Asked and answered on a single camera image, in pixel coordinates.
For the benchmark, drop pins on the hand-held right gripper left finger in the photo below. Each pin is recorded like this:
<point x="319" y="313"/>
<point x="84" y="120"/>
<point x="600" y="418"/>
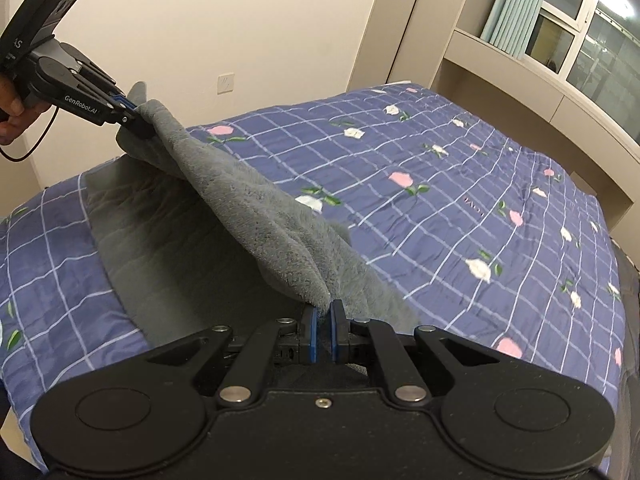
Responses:
<point x="311" y="336"/>

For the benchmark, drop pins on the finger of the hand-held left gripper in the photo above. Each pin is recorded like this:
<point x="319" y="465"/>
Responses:
<point x="137" y="124"/>
<point x="107" y="85"/>

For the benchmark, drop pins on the beige window bench cabinet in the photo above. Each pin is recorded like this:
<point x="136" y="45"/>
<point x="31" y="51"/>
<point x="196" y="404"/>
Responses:
<point x="540" y="95"/>

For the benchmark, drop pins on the blue checked floral quilt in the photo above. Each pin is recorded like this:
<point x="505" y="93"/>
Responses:
<point x="425" y="210"/>

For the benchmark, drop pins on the person's left hand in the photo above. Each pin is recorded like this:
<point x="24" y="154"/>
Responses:
<point x="12" y="110"/>

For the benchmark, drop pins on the light blue curtain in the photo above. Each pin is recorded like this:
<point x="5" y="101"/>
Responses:
<point x="515" y="5"/>

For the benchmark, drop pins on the grey fleece pants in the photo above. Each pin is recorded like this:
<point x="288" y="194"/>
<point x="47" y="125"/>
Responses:
<point x="250" y="200"/>

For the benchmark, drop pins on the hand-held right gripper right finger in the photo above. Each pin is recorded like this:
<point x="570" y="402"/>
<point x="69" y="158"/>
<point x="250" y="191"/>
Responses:
<point x="336" y="334"/>

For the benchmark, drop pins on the white wall switch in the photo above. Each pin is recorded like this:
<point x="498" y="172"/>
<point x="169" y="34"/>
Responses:
<point x="225" y="84"/>

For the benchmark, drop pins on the window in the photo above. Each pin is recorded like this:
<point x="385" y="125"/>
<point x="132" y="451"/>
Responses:
<point x="600" y="35"/>

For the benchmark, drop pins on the beige wardrobe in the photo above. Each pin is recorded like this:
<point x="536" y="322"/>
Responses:
<point x="420" y="20"/>

